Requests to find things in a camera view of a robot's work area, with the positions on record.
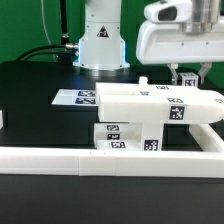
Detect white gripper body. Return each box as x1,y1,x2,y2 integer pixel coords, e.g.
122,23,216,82
136,0,224,64

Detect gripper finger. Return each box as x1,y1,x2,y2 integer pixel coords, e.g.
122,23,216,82
168,63,178,85
198,62,212,81

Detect white chair seat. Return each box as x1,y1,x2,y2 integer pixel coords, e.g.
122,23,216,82
125,76,166,151

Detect white chair back frame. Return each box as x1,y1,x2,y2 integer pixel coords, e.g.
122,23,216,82
96,83,224,124

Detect white tagged nut cube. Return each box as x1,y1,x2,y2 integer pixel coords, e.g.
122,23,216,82
179,72,199,87

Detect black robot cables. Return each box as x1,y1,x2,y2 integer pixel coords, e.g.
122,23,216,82
16,0,81,62

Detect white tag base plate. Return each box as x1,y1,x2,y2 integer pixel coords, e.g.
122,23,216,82
52,89,96,106

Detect grey thin cable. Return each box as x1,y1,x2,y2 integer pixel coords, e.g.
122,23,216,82
40,0,58,62

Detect white U-shaped fence frame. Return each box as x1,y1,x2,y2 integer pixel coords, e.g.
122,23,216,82
0,109,224,178

